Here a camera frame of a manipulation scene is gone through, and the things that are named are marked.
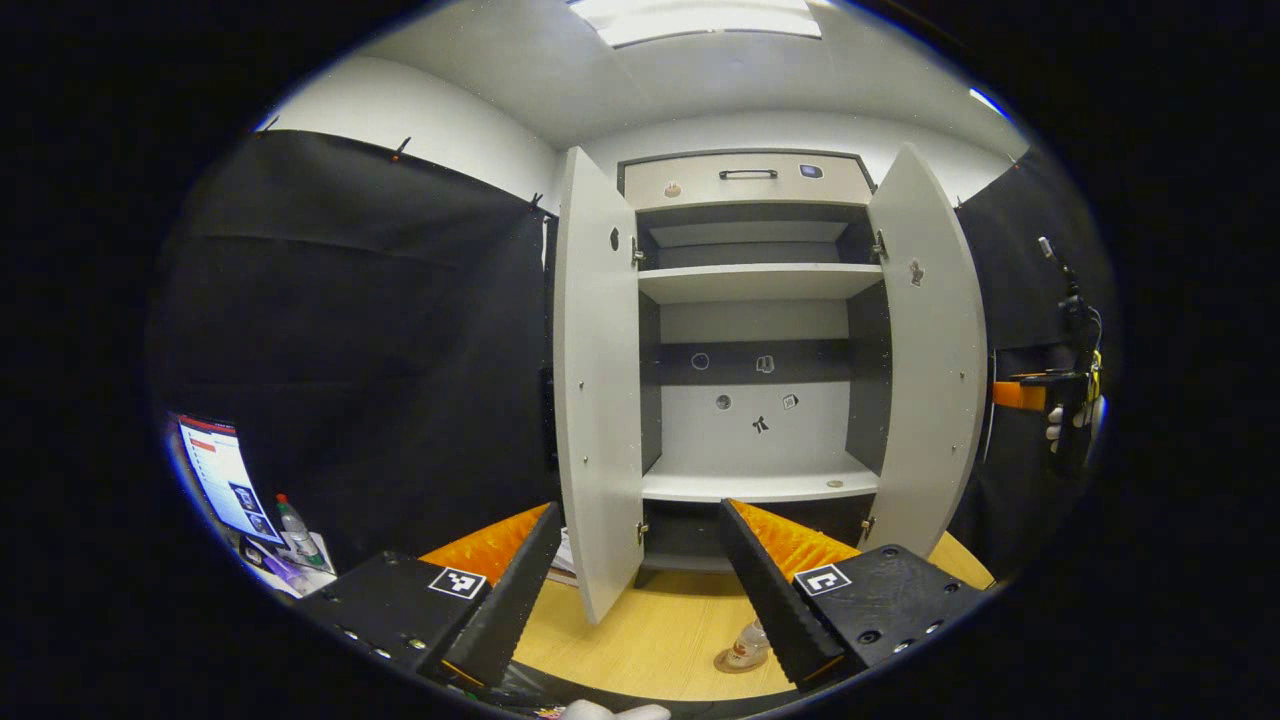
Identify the green capped bottle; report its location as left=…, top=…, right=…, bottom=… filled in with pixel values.
left=275, top=493, right=324, bottom=567

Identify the large ceiling light panel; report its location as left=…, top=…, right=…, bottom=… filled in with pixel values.
left=568, top=0, right=823, bottom=48

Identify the grey cabinet shelf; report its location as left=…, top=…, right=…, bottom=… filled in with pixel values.
left=642, top=452, right=881, bottom=504
left=638, top=263, right=886, bottom=305

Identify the white printed box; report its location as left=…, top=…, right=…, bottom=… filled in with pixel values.
left=548, top=527, right=580, bottom=587

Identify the black backdrop cloth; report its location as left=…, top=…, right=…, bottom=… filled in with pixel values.
left=145, top=128, right=1119, bottom=583

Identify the grey cabinet door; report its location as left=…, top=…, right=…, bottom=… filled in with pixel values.
left=862, top=145, right=989, bottom=559
left=553, top=147, right=646, bottom=626

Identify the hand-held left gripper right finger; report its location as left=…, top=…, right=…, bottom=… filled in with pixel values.
left=718, top=498, right=986, bottom=691

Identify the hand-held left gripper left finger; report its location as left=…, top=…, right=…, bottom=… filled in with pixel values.
left=295, top=502, right=564, bottom=689

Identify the grey cabinet drawer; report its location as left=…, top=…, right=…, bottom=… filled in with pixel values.
left=622, top=153, right=874, bottom=212

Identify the computer monitor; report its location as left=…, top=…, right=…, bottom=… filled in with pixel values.
left=175, top=415, right=283, bottom=546

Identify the clear plastic bottle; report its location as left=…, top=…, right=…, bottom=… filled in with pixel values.
left=725, top=618, right=772, bottom=669

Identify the grey cabinet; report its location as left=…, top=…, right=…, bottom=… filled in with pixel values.
left=618, top=150, right=897, bottom=587

